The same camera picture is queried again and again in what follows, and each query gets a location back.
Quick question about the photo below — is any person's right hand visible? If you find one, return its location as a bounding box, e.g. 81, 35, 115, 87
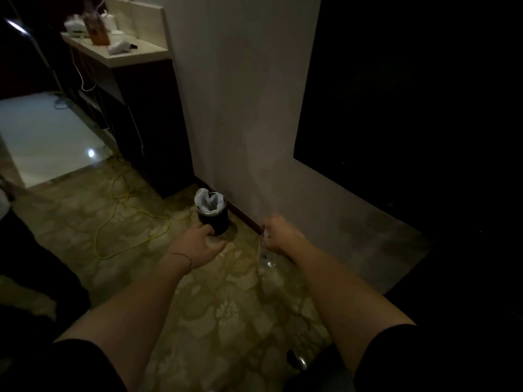
261, 216, 309, 260

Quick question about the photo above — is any person's left hand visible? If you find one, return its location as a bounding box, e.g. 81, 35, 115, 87
167, 222, 228, 270

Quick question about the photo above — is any clear plastic water bottle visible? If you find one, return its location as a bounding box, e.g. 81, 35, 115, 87
257, 228, 278, 269

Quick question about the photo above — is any person's right forearm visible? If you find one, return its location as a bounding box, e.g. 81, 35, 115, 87
292, 240, 416, 376

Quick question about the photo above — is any person's left forearm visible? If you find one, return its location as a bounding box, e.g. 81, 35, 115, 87
55, 256, 193, 392

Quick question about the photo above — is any person's black right sleeve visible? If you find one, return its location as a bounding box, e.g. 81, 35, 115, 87
353, 322, 450, 392

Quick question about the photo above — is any person's black sleeve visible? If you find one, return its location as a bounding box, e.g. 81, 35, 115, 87
0, 338, 127, 392
353, 322, 450, 392

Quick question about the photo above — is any person's black left sleeve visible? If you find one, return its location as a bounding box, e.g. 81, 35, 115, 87
0, 338, 127, 392

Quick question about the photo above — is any black bin with white liner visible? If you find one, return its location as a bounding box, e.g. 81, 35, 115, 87
194, 187, 230, 236

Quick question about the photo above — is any dark cabinet with beige top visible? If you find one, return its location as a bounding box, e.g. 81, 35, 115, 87
61, 0, 195, 199

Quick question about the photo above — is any black television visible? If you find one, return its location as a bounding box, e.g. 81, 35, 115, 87
294, 0, 523, 241

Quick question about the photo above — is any white device with black tip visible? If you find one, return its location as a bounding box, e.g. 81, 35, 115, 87
107, 39, 138, 56

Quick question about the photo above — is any orange packet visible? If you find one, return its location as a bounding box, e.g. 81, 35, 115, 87
81, 3, 111, 46

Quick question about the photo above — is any small white container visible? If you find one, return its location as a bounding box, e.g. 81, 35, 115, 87
100, 10, 118, 33

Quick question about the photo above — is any thin metal stand pole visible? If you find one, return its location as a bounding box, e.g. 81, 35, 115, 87
4, 18, 64, 94

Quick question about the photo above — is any white kettle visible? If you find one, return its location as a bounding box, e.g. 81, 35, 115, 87
63, 14, 87, 39

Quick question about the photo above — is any braided wrist bracelet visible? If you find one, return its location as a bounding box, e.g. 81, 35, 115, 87
169, 252, 193, 274

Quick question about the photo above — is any yellow floor cable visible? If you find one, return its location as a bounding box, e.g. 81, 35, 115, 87
93, 155, 171, 261

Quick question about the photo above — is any white hanging cable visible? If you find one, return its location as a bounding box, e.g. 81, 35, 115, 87
69, 48, 97, 93

